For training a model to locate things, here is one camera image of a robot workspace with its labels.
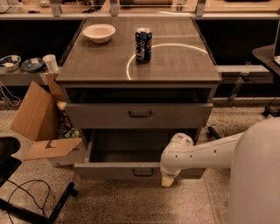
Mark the grey top drawer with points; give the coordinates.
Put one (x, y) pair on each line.
(138, 116)

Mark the blue patterned bowl right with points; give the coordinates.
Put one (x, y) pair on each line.
(32, 65)

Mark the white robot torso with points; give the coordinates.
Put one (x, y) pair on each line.
(254, 190)

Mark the black stand base left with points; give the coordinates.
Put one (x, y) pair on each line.
(34, 218)

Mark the blue patterned bowl left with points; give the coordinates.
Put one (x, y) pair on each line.
(10, 63)

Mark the blue soda can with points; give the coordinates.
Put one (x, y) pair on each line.
(143, 38)

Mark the white bowl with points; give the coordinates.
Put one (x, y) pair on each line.
(99, 33)

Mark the black stand base right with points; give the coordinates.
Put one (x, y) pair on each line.
(212, 133)

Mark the dark side table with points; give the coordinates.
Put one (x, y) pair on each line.
(265, 55)

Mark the black chair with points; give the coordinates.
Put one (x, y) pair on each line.
(9, 145)

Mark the black stand base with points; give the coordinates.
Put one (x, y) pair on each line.
(212, 133)
(34, 218)

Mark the open cardboard box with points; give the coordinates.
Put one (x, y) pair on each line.
(37, 119)

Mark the grey drawer cabinet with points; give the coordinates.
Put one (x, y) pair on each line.
(180, 70)

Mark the snack bags in box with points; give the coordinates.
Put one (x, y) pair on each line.
(66, 129)

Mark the grey drawer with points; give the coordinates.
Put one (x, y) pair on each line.
(138, 116)
(126, 153)

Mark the white paper cup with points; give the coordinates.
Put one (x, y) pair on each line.
(51, 63)

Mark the blue patterned bowl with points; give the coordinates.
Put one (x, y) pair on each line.
(10, 63)
(32, 65)

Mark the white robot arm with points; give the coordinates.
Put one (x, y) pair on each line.
(180, 154)

